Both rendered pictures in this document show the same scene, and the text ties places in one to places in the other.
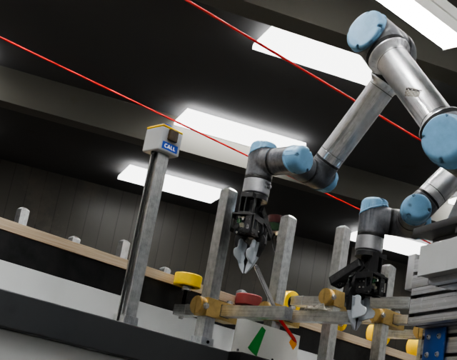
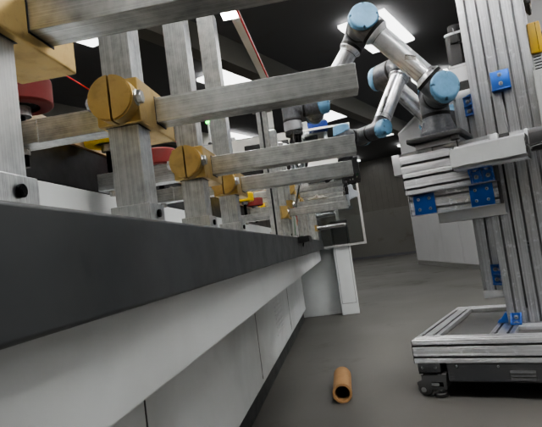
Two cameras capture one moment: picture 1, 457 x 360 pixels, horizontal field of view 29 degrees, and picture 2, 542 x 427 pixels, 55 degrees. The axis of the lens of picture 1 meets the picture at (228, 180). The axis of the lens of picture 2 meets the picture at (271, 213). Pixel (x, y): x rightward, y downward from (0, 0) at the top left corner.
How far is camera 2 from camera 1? 1.68 m
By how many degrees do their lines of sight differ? 43
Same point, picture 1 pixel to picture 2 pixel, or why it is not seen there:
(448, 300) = (445, 177)
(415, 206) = (386, 126)
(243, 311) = (311, 209)
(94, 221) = not seen: outside the picture
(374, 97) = (350, 59)
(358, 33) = (362, 18)
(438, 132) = (442, 81)
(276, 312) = (341, 205)
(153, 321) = not seen: hidden behind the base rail
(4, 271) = not seen: hidden behind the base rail
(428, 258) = (460, 156)
